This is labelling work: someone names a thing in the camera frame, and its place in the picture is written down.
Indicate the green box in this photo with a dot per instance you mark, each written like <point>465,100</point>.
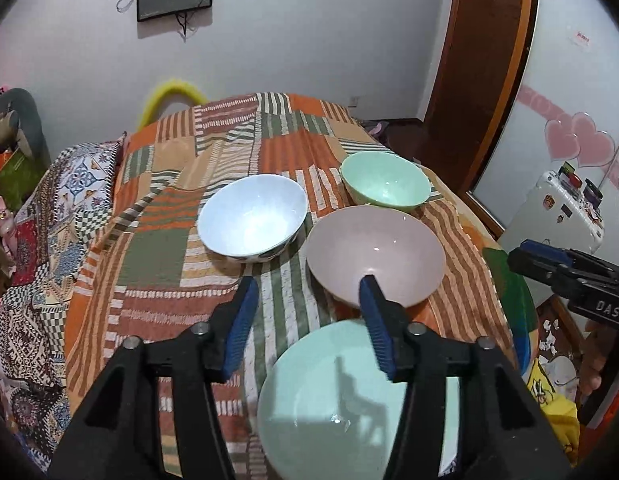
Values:
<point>9,175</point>

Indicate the pink bowl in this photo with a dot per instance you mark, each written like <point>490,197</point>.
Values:
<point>369,240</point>

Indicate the striped patchwork blanket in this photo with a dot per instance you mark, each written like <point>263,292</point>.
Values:
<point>289,135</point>

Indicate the purple fabric item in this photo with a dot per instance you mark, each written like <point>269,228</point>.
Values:
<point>377,132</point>

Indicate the pink rabbit toy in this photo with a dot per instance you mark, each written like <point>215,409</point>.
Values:
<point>2,220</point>

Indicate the light green bowl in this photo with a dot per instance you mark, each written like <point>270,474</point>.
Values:
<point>384,180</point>

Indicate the patterned quilt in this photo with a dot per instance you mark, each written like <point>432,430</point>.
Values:
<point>64,220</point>

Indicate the red and white door sticker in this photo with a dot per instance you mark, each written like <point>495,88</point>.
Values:
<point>583,39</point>

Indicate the green blue-edged mat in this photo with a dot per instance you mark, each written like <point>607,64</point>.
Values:
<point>509,290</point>

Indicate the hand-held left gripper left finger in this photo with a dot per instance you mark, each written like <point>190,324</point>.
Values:
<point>242,330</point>

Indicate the white suitcase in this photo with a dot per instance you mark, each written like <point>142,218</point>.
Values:
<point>544,220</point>

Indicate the white bowl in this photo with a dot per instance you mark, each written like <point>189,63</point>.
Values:
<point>249,220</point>

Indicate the white heart-print sliding door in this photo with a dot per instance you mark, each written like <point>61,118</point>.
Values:
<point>564,85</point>

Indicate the grey plush toy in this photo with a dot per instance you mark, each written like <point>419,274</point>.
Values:
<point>24,110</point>

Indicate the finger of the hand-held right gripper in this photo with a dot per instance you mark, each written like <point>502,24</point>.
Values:
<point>544,251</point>
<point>534,266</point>

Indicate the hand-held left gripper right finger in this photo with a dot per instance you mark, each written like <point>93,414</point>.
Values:
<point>377,330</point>

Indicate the wooden room door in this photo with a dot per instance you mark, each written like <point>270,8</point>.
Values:
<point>479,60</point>

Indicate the yellow cartoon cloth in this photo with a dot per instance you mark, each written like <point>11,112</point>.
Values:
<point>549,395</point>

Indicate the wooden wardrobe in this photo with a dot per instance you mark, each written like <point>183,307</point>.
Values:
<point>529,35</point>

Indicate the white wall socket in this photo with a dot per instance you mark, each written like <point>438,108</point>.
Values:
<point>354,100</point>

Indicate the light green plate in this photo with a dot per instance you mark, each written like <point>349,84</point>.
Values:
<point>314,410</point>

